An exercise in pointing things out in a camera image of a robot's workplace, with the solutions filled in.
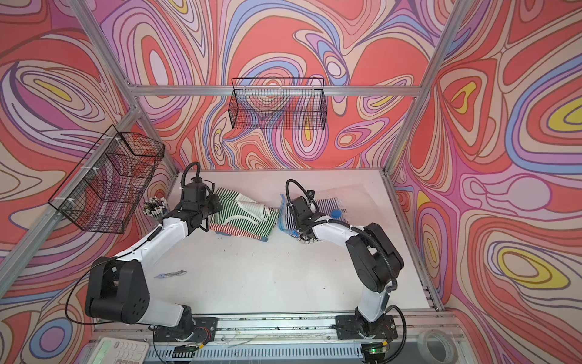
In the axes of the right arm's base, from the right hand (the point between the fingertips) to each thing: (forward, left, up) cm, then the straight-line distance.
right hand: (308, 219), depth 95 cm
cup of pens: (-1, +58, +14) cm, 60 cm away
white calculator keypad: (-44, +64, -2) cm, 77 cm away
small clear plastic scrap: (-19, +51, -4) cm, 55 cm away
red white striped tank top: (-4, +32, -1) cm, 32 cm away
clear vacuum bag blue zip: (+12, -23, -5) cm, 27 cm away
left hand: (+4, +36, +11) cm, 37 cm away
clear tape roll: (-47, -40, -3) cm, 62 cm away
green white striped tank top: (+2, +31, +5) cm, 31 cm away
